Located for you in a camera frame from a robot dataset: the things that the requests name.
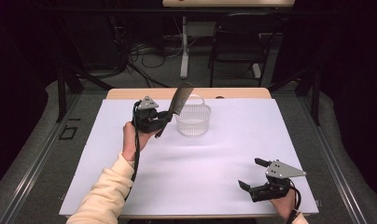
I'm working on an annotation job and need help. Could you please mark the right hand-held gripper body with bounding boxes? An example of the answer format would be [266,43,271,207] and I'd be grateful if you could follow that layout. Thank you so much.
[248,159,308,203]

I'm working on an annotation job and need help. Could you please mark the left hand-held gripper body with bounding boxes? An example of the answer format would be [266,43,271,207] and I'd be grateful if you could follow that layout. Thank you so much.
[132,95,166,134]

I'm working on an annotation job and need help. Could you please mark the black comb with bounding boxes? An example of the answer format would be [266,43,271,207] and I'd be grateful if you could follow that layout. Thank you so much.
[154,81,195,139]

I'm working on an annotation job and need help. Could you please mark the white plastic basket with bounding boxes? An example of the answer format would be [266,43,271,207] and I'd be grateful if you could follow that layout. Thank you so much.
[175,93,212,137]

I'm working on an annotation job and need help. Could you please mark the person's right hand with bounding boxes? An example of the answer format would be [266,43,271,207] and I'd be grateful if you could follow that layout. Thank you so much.
[270,189,298,220]

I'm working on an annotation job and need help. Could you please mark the person's left hand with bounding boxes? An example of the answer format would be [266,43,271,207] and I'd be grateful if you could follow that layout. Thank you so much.
[121,120,153,162]

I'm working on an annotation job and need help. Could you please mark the white table mat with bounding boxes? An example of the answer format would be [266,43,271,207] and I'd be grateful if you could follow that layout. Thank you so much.
[59,98,320,217]

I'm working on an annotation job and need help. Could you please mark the white table leg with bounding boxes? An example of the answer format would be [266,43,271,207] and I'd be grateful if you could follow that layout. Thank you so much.
[251,63,262,79]
[179,16,190,80]

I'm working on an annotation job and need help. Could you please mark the black metal stand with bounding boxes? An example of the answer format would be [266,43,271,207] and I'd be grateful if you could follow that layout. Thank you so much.
[55,65,114,124]
[267,68,322,127]

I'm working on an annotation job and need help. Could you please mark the black folding chair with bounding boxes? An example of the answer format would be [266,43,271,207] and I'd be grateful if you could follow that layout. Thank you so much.
[208,12,283,88]

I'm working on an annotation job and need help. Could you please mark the wooden background table top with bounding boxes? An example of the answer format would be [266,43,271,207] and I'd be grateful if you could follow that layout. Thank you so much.
[161,0,296,8]

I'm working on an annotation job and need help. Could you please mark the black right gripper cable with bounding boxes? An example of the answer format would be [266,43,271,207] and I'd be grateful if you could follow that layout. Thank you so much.
[287,177,302,217]

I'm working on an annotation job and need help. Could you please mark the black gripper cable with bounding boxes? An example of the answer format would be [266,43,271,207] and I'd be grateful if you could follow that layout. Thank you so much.
[124,100,144,201]
[287,177,302,217]

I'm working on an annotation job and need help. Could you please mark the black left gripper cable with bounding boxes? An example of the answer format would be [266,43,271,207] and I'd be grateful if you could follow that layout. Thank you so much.
[124,100,144,201]

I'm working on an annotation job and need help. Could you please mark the grey metal floor rail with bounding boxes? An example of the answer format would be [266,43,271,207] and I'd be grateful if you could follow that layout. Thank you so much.
[0,92,82,224]
[297,92,369,224]

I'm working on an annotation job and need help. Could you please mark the black floor cables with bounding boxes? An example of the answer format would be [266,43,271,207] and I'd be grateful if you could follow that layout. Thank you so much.
[115,18,171,89]

